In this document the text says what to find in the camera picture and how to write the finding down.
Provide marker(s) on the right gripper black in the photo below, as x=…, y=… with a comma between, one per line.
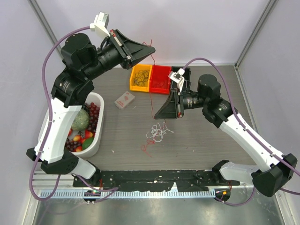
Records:
x=169, y=109

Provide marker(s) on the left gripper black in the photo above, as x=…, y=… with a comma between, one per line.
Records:
x=130, y=51

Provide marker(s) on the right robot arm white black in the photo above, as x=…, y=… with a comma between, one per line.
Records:
x=272, y=169

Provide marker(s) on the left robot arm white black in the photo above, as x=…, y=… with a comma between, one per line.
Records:
x=73, y=90

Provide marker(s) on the yellow plastic bin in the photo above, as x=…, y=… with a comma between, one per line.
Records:
x=140, y=78

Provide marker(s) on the red plastic bin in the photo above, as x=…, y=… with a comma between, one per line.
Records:
x=159, y=80

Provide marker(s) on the black plastic bin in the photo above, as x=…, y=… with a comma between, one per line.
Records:
x=186, y=75

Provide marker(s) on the playing card box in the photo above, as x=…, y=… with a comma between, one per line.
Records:
x=124, y=100

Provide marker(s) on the dark red grape bunch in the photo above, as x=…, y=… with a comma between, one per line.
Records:
x=93, y=111

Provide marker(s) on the small peach fruits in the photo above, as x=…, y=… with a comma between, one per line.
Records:
x=81, y=142

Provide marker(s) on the white plastic basket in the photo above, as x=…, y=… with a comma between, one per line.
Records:
x=96, y=131

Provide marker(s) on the green melon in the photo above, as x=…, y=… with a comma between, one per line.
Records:
x=81, y=121

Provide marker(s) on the red apple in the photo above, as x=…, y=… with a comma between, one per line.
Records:
x=69, y=131

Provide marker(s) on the small red grape bunch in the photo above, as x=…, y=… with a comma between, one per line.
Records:
x=71, y=144

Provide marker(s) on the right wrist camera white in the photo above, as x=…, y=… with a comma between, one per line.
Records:
x=178, y=78

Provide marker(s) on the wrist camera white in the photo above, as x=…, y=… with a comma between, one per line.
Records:
x=99, y=26
x=178, y=78

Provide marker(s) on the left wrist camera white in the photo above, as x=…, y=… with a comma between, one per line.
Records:
x=99, y=26

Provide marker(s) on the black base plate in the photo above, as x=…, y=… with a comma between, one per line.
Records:
x=159, y=180

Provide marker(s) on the aluminium frame rail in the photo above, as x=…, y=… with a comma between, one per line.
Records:
x=43, y=180

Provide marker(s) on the white slotted cable duct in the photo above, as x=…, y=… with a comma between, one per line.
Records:
x=173, y=193

